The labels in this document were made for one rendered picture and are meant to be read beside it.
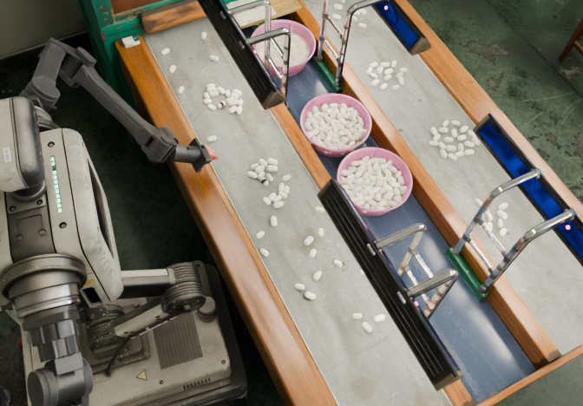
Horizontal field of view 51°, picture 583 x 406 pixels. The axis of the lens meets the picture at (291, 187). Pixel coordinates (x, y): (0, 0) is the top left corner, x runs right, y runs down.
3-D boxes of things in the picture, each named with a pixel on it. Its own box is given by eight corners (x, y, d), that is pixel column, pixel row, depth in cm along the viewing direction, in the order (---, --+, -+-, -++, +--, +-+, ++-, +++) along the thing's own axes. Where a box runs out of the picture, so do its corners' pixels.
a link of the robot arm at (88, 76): (55, 73, 190) (73, 46, 187) (65, 73, 196) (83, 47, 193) (151, 167, 188) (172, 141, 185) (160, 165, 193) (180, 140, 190)
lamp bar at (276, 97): (264, 111, 193) (264, 96, 187) (189, -11, 221) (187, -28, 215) (286, 102, 195) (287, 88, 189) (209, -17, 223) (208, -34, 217)
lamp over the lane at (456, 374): (436, 392, 149) (443, 385, 143) (316, 196, 177) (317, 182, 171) (462, 377, 151) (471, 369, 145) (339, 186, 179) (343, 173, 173)
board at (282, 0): (231, 32, 248) (231, 29, 247) (216, 9, 255) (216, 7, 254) (302, 9, 258) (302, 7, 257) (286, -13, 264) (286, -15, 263)
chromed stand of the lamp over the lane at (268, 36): (245, 130, 234) (243, 47, 196) (224, 94, 243) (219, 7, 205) (289, 114, 239) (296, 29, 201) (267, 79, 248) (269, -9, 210)
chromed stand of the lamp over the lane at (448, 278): (376, 356, 190) (406, 304, 152) (344, 301, 199) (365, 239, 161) (426, 330, 195) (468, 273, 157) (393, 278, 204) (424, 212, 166)
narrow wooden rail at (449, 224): (534, 372, 192) (549, 363, 182) (278, 8, 273) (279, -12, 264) (548, 364, 193) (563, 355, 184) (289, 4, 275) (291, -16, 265)
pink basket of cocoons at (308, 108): (337, 177, 225) (341, 162, 217) (284, 136, 233) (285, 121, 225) (381, 134, 236) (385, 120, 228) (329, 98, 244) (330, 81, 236)
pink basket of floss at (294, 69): (301, 91, 246) (302, 75, 237) (239, 71, 249) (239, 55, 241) (322, 47, 259) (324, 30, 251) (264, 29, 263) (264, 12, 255)
